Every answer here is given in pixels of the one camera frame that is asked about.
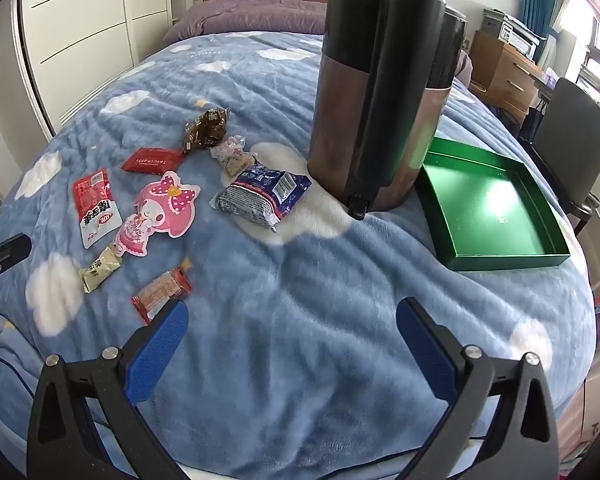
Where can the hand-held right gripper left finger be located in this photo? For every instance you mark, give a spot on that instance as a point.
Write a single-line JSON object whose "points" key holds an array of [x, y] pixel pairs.
{"points": [[160, 350]]}

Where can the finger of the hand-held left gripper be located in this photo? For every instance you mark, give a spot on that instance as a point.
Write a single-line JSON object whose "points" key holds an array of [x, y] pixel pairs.
{"points": [[10, 252]]}

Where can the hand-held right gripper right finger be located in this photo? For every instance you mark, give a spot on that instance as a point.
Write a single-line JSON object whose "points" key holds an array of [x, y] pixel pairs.
{"points": [[425, 345]]}

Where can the red clear-window snack packet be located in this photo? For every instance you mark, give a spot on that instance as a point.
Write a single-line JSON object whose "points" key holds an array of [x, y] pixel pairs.
{"points": [[160, 290]]}

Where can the small beige snack packet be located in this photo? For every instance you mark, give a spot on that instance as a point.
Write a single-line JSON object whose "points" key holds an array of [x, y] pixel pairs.
{"points": [[100, 270]]}

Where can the red and white snack packet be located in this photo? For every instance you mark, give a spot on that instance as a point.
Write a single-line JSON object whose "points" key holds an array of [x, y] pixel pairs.
{"points": [[94, 207]]}

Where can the pink cartoon character packet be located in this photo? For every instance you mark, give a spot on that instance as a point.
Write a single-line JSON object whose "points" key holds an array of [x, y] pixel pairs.
{"points": [[162, 210]]}

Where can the green tray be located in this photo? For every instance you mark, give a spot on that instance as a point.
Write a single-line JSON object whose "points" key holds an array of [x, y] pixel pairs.
{"points": [[490, 210]]}

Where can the blue and white snack packet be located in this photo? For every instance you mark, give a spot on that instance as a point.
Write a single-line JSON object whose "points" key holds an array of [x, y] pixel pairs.
{"points": [[260, 195]]}

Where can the clear pink cartoon snack packet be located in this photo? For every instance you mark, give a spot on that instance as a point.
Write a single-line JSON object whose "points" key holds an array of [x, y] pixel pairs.
{"points": [[232, 155]]}

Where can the blue cloud print blanket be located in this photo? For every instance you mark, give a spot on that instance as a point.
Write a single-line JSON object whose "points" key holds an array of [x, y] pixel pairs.
{"points": [[290, 310]]}

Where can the small red snack packet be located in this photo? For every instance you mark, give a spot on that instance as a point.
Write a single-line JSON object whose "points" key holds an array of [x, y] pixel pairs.
{"points": [[152, 160]]}

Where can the brown snack packet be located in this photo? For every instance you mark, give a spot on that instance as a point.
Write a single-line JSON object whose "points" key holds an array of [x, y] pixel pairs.
{"points": [[205, 130]]}

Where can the brown and black electric kettle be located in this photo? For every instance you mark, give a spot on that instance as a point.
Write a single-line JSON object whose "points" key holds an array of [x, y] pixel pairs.
{"points": [[360, 110]]}

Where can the white wardrobe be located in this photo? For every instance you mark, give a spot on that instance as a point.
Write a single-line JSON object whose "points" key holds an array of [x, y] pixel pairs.
{"points": [[95, 20]]}

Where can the dark grey chair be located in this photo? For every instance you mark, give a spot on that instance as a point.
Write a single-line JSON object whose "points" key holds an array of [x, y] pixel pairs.
{"points": [[570, 140]]}

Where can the wooden drawer chest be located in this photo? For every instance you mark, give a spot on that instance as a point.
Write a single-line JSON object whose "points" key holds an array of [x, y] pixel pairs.
{"points": [[505, 72]]}

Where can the grey printer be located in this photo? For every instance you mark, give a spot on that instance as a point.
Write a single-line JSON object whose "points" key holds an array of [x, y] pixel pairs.
{"points": [[515, 32]]}

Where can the purple pillow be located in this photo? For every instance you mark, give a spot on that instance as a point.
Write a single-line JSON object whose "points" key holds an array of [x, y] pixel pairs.
{"points": [[250, 15]]}

